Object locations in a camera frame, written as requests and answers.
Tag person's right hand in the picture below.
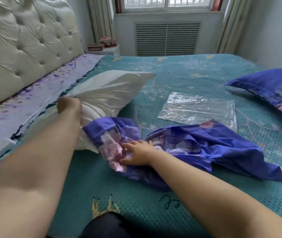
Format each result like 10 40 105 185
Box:
119 140 157 166

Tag person's left hand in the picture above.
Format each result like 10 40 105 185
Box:
57 96 82 115

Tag white pillow insert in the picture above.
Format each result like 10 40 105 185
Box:
23 70 156 154

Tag blue floral pillowcase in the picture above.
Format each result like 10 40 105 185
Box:
82 117 282 191

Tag person's right forearm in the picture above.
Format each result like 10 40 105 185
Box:
146 149 282 238

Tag person's left forearm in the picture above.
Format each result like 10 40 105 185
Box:
0 108 82 238

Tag person's black trousers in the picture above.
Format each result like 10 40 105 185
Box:
46 212 141 238

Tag clear plastic bag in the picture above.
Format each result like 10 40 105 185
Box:
157 92 238 133

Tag teal floral bedspread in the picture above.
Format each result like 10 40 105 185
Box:
0 54 282 238

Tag white nightstand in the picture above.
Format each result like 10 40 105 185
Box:
86 44 120 56

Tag red decorated box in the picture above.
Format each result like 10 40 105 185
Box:
88 43 106 51

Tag purple floral bed sheet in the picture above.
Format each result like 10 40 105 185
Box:
0 54 105 156

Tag white radiator cover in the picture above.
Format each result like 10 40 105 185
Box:
134 21 202 57

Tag beige curtain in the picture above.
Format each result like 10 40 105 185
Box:
86 0 115 43
216 0 251 54

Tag white tufted headboard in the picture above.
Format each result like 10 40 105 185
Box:
0 0 84 114

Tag blue floral pillow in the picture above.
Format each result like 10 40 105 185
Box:
224 68 282 129

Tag window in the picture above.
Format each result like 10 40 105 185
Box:
115 0 224 14

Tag white charging cable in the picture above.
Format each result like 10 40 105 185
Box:
10 55 85 140

